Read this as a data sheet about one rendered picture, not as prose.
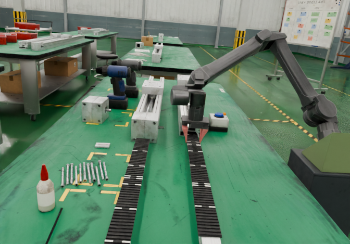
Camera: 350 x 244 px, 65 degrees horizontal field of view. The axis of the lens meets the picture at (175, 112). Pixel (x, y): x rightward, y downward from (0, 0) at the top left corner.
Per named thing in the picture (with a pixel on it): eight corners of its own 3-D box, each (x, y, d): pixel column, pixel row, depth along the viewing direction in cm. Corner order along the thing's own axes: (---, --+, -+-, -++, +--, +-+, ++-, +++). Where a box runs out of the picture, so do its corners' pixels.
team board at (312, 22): (264, 79, 711) (279, -2, 650) (279, 79, 730) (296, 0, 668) (311, 94, 579) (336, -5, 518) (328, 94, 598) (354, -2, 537)
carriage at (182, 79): (195, 91, 168) (196, 80, 166) (176, 90, 168) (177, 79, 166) (192, 85, 184) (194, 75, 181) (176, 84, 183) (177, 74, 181)
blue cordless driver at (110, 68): (128, 110, 142) (129, 67, 135) (89, 107, 141) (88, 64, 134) (130, 105, 149) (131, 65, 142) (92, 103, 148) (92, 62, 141)
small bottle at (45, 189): (36, 206, 67) (32, 163, 64) (52, 201, 70) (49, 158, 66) (40, 214, 65) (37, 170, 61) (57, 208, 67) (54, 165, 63)
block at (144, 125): (162, 143, 107) (164, 120, 104) (130, 141, 107) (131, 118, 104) (163, 135, 115) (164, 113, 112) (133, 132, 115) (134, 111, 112)
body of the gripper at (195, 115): (180, 119, 107) (183, 101, 105) (207, 121, 108) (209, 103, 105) (182, 125, 101) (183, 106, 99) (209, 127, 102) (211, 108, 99)
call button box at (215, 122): (227, 132, 124) (229, 119, 122) (205, 130, 124) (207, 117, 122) (224, 126, 132) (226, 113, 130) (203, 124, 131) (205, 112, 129)
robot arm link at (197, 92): (208, 91, 98) (204, 87, 104) (189, 90, 97) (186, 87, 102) (205, 110, 100) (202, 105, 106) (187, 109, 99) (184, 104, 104)
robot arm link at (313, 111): (339, 126, 103) (329, 131, 108) (333, 102, 108) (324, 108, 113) (317, 124, 102) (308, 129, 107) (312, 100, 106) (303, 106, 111)
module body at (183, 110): (202, 137, 116) (204, 118, 113) (178, 136, 116) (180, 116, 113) (190, 91, 192) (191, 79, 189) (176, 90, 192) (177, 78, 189)
